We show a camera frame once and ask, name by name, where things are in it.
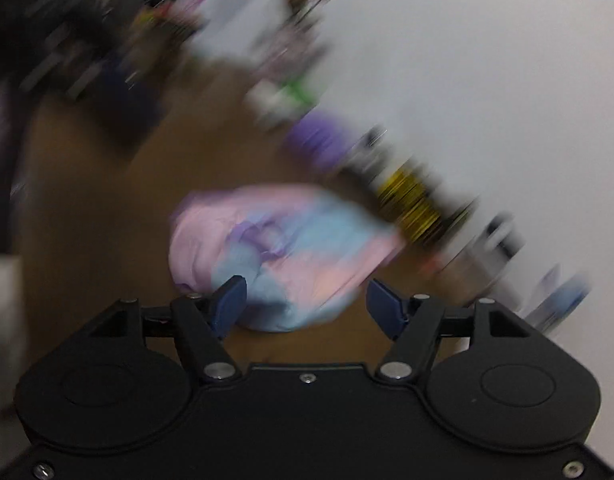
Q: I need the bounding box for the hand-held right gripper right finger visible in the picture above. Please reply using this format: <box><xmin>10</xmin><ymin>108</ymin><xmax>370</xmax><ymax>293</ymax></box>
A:
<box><xmin>365</xmin><ymin>279</ymin><xmax>533</xmax><ymax>383</ymax></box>

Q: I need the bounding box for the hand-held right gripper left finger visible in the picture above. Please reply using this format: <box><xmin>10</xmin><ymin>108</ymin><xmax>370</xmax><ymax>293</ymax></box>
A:
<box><xmin>87</xmin><ymin>275</ymin><xmax>249</xmax><ymax>383</ymax></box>

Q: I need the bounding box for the pink blue mesh garment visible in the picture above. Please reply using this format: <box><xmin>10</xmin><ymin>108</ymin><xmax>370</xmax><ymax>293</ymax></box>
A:
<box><xmin>168</xmin><ymin>184</ymin><xmax>408</xmax><ymax>333</ymax></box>

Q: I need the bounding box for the clear blue water bottle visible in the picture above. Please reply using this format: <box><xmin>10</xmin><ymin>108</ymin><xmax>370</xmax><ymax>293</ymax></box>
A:
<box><xmin>527</xmin><ymin>270</ymin><xmax>593</xmax><ymax>333</ymax></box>

